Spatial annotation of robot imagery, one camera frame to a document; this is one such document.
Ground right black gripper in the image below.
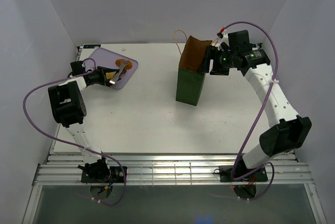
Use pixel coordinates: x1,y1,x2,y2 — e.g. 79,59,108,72
196,46,237,76

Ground metal tongs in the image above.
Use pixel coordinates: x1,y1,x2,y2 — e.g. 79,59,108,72
109,67,124,85

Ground brown madeleine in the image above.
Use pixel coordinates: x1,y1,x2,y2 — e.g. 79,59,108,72
115,59,133,70

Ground green paper bag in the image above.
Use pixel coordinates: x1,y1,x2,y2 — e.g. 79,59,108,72
175,36,213,106

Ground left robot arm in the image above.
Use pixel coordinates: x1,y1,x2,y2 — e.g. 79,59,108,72
48,60,128,182

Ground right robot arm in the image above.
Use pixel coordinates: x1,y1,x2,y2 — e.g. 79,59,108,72
198,30,312,181

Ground yellow bread slice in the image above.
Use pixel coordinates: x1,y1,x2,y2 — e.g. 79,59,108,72
105,72,118,82

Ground lavender tray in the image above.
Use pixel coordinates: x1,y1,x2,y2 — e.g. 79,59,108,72
89,48,138,89

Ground left blue table label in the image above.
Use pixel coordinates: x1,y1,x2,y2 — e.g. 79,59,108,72
83,44,101,49

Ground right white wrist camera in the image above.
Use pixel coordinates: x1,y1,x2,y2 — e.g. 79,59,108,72
217,27,229,50

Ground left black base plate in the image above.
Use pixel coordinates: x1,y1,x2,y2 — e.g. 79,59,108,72
80,166,128,183

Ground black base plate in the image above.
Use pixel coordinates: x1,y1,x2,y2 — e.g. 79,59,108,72
80,166,128,183
214,165,268,183

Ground aluminium rail frame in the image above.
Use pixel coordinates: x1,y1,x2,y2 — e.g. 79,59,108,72
33,152,314,186

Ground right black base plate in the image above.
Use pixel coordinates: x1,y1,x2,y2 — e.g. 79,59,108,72
214,165,268,183

